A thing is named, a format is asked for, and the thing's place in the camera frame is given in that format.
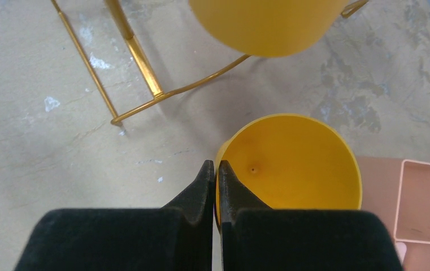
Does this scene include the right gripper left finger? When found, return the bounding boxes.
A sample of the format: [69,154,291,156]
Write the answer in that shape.
[15,160,215,270]

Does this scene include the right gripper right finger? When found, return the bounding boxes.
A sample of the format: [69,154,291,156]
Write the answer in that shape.
[216,161,402,270]

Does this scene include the yellow wine glass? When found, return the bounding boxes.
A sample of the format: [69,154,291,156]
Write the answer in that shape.
[215,113,363,210]
[189,0,348,58]

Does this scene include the peach plastic file organizer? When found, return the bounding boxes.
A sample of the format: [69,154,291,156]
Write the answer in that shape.
[357,156,430,270]

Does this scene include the gold wire glass rack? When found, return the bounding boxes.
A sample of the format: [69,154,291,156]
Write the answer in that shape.
[50,0,370,126]

